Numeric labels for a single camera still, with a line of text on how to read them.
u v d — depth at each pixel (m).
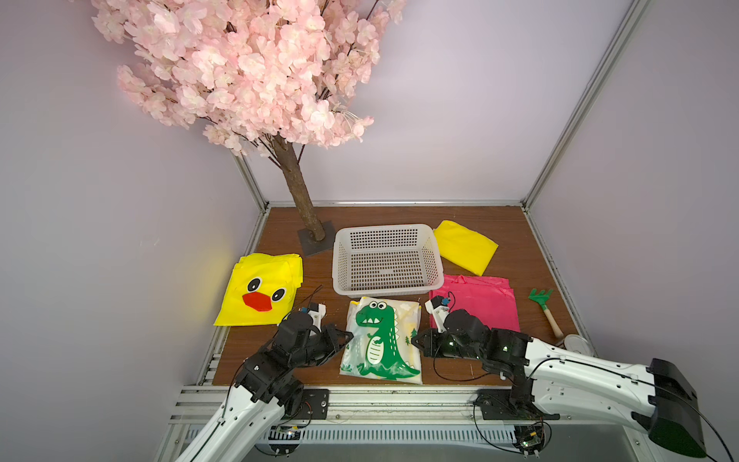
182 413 0.74
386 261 0.95
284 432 0.72
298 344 0.59
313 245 1.06
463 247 1.10
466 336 0.56
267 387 0.52
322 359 0.67
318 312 0.72
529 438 0.70
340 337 0.74
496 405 0.73
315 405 0.74
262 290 0.95
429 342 0.64
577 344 0.78
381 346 0.72
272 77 0.46
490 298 0.89
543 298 0.92
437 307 0.70
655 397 0.41
